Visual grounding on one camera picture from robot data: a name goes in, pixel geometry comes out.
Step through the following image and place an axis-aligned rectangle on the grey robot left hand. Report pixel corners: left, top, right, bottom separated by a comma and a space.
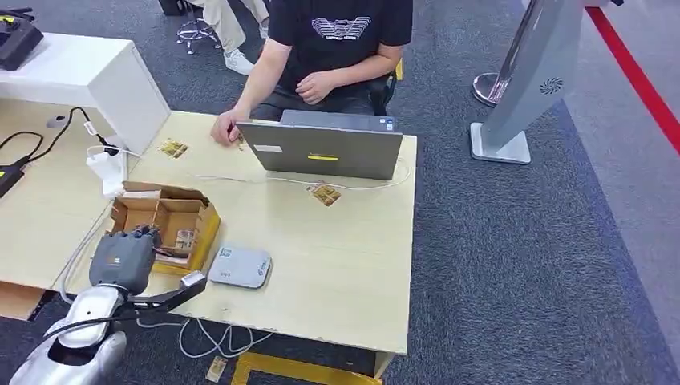
88, 225, 163, 298

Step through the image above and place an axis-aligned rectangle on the card with printed face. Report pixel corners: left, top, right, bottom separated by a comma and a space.
157, 138, 190, 161
205, 355, 229, 384
174, 229, 198, 254
307, 184, 342, 209

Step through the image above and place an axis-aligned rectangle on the open cardboard card box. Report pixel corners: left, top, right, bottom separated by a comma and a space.
108, 180, 222, 277

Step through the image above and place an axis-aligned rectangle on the pale wooden side desk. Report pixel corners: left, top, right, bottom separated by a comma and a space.
0, 97, 128, 291

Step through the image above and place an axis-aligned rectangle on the white power adapter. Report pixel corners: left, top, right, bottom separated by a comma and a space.
86, 144, 128, 200

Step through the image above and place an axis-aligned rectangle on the brown cardboard panel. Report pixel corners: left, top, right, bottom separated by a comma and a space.
0, 280, 48, 322

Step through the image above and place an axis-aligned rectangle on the grey flat card reader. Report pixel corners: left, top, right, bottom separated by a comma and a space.
207, 245, 273, 290

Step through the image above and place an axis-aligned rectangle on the black power brick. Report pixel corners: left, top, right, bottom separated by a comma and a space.
0, 164, 26, 200

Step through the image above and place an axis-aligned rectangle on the person's right hand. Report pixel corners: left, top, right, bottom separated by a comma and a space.
210, 108, 246, 148

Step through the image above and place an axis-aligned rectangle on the person's hand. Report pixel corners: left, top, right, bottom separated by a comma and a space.
210, 108, 246, 148
295, 71, 337, 106

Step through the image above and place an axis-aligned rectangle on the white cabinet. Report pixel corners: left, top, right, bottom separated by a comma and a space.
0, 32, 172, 156

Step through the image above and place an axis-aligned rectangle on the grey laptop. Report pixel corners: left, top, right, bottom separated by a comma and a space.
236, 109, 405, 182

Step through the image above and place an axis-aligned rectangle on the chrome stool base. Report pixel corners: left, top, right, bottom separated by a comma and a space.
176, 14, 223, 56

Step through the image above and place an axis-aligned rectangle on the black case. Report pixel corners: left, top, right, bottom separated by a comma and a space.
0, 6, 45, 72

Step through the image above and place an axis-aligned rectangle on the person seated on stool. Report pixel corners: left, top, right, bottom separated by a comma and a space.
185, 0, 272, 76

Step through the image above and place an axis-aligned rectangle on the person's left hand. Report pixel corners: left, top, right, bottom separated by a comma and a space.
295, 71, 337, 106

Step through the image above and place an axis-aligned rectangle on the person seated at laptop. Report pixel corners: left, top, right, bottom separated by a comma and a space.
210, 0, 415, 148

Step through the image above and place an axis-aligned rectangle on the black office chair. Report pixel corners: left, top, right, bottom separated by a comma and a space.
369, 57, 405, 117

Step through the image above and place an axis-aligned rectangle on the grey kiosk stand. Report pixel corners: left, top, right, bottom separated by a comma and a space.
469, 0, 627, 166

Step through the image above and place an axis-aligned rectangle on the red barrier strip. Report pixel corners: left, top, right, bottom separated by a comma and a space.
584, 6, 680, 156

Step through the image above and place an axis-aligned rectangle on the thick grey cable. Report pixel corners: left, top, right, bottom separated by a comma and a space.
58, 208, 114, 306

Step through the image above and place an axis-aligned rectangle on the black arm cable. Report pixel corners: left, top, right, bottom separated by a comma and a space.
31, 312, 179, 347

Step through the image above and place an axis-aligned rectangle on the pale wrist camera on bracket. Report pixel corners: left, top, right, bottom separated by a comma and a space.
127, 270, 208, 314

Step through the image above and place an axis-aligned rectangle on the looped white cable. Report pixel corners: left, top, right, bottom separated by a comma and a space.
135, 317, 273, 360

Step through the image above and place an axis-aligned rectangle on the black power cable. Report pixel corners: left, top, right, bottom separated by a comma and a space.
0, 106, 121, 167

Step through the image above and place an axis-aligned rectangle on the yellow metal frame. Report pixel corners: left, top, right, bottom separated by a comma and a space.
230, 351, 385, 385

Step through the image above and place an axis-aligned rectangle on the thin white laptop cable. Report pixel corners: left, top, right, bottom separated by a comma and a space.
188, 155, 415, 192

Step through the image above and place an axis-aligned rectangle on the chrome stanchion post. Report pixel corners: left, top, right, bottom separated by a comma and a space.
472, 0, 545, 108

